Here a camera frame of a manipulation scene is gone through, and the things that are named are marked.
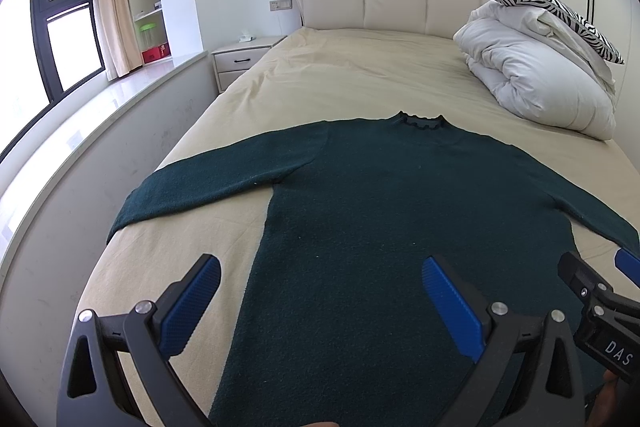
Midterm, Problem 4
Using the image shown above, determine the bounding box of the white folded duvet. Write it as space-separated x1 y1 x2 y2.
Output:
454 1 616 141

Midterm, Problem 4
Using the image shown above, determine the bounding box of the person's right hand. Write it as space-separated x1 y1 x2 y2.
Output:
585 369 630 427

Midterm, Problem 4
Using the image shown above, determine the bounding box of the white tissue box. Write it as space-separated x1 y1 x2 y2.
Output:
239 32 255 42

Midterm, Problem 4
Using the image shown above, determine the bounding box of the wall socket panel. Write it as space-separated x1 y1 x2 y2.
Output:
269 0 293 12

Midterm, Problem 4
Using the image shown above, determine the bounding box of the white bedside table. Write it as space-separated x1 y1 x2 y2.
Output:
210 36 284 93

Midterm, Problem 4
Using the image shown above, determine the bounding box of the bed with beige sheet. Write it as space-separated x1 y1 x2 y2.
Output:
80 28 639 417

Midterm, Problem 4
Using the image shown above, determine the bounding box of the black framed window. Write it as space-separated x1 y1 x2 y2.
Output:
1 0 105 157

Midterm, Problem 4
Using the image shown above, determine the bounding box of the red box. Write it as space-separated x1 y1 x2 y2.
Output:
142 42 171 64

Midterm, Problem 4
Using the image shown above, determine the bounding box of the dark green knit sweater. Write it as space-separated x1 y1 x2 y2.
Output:
115 114 639 426

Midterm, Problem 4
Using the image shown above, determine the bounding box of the green lidded container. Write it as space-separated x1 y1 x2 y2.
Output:
139 23 156 52

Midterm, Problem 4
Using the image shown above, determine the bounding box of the zebra print pillow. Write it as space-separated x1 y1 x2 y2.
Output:
494 0 625 65

